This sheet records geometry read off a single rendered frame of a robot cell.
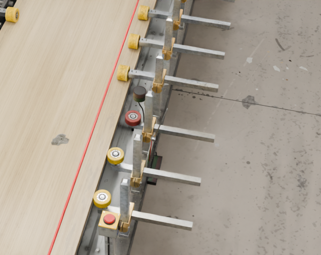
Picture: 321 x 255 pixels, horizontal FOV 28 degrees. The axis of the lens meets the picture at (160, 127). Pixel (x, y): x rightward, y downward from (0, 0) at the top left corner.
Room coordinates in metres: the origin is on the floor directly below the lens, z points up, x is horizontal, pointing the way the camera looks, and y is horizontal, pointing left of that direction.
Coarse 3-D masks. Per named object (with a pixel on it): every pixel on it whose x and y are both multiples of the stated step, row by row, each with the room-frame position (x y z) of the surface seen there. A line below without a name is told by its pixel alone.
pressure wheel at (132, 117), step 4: (128, 112) 2.10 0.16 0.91; (132, 112) 2.10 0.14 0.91; (136, 112) 2.11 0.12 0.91; (128, 116) 2.07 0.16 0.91; (132, 116) 2.08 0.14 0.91; (136, 116) 2.08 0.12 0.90; (140, 116) 2.08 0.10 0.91; (128, 120) 2.05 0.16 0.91; (132, 120) 2.05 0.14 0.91; (136, 120) 2.05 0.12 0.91; (140, 120) 2.07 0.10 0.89; (128, 124) 2.05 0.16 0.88; (132, 124) 2.04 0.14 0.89; (136, 124) 2.05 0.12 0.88
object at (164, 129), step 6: (132, 126) 2.06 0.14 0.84; (138, 126) 2.06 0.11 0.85; (156, 126) 2.06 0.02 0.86; (162, 126) 2.07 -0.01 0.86; (168, 126) 2.07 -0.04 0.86; (162, 132) 2.05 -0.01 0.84; (168, 132) 2.04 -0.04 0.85; (174, 132) 2.04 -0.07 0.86; (180, 132) 2.04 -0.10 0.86; (186, 132) 2.04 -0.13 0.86; (192, 132) 2.04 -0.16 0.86; (198, 132) 2.05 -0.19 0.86; (192, 138) 2.03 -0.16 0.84; (198, 138) 2.02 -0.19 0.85; (204, 138) 2.02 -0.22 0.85; (210, 138) 2.01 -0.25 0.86
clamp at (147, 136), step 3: (153, 117) 2.11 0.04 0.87; (153, 120) 2.09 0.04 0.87; (153, 123) 2.07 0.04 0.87; (153, 126) 2.05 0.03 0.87; (153, 129) 2.05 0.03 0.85; (144, 132) 2.01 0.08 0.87; (144, 135) 1.99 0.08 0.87; (147, 135) 1.99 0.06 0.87; (150, 135) 2.00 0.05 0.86; (144, 138) 1.99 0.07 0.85; (147, 138) 1.98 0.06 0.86; (150, 138) 1.99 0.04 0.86; (144, 141) 1.99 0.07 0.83; (147, 141) 1.98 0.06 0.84
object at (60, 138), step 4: (56, 136) 1.92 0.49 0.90; (60, 136) 1.91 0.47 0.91; (64, 136) 1.92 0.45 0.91; (52, 140) 1.89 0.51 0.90; (56, 140) 1.89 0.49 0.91; (60, 140) 1.89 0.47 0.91; (64, 140) 1.89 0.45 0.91; (68, 140) 1.90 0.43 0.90; (52, 144) 1.87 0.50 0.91; (56, 144) 1.87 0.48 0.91
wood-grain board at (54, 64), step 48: (48, 0) 2.94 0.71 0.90; (96, 0) 2.97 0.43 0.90; (144, 0) 3.00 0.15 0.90; (0, 48) 2.50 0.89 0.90; (48, 48) 2.53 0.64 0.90; (96, 48) 2.56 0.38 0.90; (0, 96) 2.15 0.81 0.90; (48, 96) 2.18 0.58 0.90; (96, 96) 2.20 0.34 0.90; (0, 144) 1.84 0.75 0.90; (48, 144) 1.87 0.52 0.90; (96, 144) 1.89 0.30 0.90; (0, 192) 1.58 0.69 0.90; (48, 192) 1.59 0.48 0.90; (0, 240) 1.34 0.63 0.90; (48, 240) 1.35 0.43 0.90
